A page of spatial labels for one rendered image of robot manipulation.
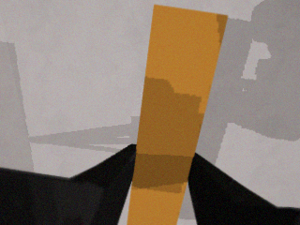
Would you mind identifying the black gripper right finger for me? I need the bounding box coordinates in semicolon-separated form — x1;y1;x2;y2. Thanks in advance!
188;153;300;225

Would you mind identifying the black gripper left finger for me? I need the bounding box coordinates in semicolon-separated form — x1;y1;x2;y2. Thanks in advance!
0;144;137;225

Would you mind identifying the orange bar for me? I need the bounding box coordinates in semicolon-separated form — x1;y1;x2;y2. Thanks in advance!
127;4;229;225

